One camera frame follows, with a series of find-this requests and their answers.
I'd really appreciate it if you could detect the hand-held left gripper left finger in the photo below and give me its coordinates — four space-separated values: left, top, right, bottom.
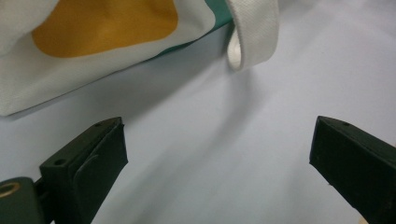
39 117 129 224

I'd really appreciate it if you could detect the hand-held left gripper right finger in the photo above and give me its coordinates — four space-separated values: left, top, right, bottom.
308 115 396 224

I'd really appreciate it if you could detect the white canvas tote bag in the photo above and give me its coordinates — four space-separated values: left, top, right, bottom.
0 0 280 117

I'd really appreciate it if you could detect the white table cover sheet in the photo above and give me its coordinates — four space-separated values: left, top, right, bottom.
0 0 396 224

